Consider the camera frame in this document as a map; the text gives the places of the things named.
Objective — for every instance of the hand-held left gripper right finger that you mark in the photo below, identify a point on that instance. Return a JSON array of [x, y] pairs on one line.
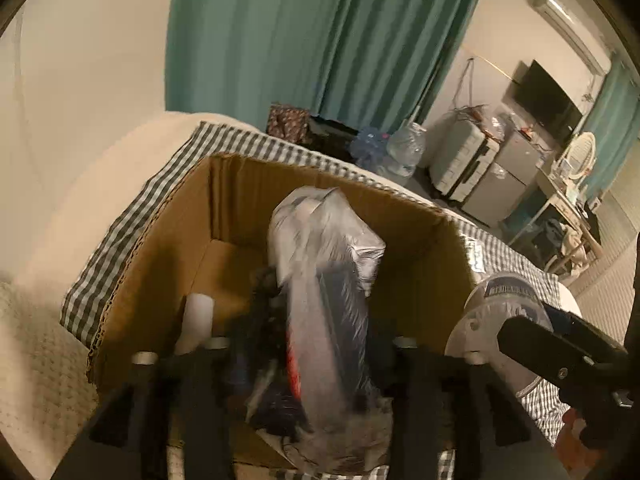
[[415, 400]]

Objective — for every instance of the white plastic bottle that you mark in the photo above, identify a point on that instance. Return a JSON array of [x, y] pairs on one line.
[[197, 320]]

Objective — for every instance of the white louvred wardrobe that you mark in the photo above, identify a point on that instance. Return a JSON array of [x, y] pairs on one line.
[[615, 270]]

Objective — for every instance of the grey mini fridge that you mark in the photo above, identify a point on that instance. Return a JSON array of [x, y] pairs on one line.
[[500, 185]]

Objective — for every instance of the wide green curtain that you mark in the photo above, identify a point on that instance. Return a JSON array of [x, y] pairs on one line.
[[310, 35]]

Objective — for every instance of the clear plastic packet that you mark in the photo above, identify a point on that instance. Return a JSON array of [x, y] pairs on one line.
[[320, 310]]

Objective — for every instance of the narrow green curtain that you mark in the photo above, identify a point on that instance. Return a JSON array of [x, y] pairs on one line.
[[617, 125]]

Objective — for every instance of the white air conditioner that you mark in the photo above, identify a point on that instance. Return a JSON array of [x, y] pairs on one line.
[[570, 25]]

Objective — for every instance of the white oval mirror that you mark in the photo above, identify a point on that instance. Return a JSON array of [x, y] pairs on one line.
[[582, 155]]

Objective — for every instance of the white suitcase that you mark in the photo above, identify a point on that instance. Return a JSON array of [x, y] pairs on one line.
[[460, 160]]

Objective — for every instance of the large clear water jug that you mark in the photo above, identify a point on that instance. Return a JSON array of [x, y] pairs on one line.
[[406, 147]]

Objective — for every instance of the blue label water bottle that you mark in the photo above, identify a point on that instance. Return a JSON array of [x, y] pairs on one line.
[[505, 295]]

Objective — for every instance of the brown patterned gift bag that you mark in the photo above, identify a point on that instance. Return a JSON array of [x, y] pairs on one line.
[[287, 122]]

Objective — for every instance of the brown cardboard box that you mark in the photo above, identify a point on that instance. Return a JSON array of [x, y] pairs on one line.
[[240, 195]]

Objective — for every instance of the white vanity desk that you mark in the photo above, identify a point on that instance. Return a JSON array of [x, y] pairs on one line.
[[560, 205]]

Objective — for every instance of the black wall television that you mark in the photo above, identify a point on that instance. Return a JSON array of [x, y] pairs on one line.
[[547, 100]]

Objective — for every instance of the wooden chair with clothes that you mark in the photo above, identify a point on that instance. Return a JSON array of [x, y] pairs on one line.
[[577, 250]]

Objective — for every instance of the blue crumpled plastic bottle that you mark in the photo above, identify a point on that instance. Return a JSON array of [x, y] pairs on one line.
[[369, 147]]

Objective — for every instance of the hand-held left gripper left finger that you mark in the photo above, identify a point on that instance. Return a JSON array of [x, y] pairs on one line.
[[200, 390]]

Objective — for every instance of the dark bag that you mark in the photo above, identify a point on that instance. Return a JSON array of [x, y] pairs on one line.
[[330, 135]]

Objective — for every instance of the white knitted blanket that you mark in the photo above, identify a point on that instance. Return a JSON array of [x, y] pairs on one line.
[[40, 385]]

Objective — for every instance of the person's right hand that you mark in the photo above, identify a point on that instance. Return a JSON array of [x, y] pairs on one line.
[[575, 435]]

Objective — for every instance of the clear plastic bag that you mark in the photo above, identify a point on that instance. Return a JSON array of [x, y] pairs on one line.
[[492, 127]]

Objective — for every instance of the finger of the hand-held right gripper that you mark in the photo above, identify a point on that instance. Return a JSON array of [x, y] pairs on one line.
[[575, 325], [540, 350]]

